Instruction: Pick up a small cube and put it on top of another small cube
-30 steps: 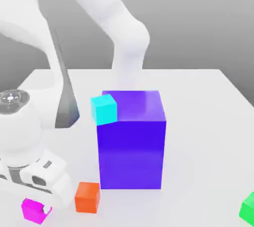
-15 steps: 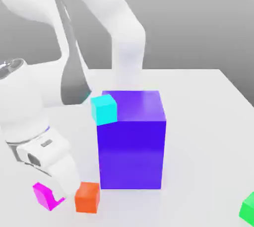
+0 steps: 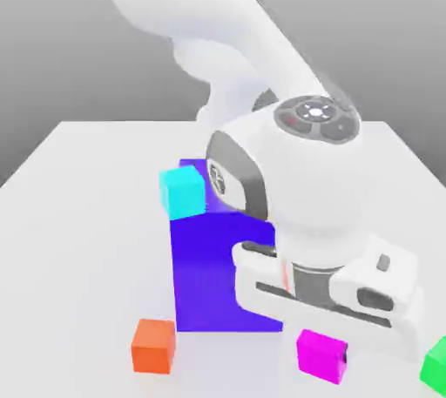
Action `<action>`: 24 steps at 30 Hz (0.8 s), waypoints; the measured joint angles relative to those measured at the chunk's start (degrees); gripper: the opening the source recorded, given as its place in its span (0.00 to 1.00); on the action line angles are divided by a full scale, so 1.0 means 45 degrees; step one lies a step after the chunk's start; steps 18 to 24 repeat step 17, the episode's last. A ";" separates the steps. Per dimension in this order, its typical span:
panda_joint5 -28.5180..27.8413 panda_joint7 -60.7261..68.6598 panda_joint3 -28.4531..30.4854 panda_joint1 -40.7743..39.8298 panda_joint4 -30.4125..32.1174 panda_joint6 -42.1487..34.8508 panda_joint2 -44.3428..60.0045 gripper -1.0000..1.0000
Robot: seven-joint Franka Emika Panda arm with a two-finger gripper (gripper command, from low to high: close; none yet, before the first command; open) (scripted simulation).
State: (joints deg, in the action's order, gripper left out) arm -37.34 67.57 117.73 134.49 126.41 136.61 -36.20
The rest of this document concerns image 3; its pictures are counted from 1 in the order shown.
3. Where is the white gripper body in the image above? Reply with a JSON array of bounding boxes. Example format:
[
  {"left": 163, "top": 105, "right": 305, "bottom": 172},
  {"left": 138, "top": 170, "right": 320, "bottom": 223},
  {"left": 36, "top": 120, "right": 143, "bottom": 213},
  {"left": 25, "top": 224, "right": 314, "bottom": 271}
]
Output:
[{"left": 232, "top": 239, "right": 425, "bottom": 362}]

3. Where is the small magenta cube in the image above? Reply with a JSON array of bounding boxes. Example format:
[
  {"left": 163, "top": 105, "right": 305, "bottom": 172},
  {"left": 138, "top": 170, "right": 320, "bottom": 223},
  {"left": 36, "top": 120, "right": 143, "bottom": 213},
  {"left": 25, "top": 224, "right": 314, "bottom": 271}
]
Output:
[{"left": 296, "top": 328, "right": 348, "bottom": 386}]

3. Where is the small cyan cube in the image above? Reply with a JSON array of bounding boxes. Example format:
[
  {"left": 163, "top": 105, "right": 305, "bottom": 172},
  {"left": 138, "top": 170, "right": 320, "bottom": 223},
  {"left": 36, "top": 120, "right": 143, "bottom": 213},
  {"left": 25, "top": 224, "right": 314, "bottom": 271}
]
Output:
[{"left": 159, "top": 165, "right": 207, "bottom": 221}]

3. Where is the small orange cube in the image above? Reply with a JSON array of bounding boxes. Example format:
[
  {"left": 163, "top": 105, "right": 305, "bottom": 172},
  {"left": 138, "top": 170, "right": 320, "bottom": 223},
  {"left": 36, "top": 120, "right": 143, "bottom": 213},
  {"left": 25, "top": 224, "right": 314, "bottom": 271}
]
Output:
[{"left": 131, "top": 318, "right": 176, "bottom": 375}]

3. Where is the small green cube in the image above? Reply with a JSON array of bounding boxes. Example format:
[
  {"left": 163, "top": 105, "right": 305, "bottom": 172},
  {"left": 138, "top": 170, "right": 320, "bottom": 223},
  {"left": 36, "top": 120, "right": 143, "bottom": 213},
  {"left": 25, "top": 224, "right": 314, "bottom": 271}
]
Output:
[{"left": 419, "top": 334, "right": 446, "bottom": 395}]

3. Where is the large blue box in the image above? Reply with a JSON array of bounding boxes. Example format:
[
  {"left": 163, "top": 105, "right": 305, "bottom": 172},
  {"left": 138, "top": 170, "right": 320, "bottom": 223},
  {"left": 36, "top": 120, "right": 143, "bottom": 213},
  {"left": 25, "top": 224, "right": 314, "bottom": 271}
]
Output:
[{"left": 169, "top": 158, "right": 284, "bottom": 334}]

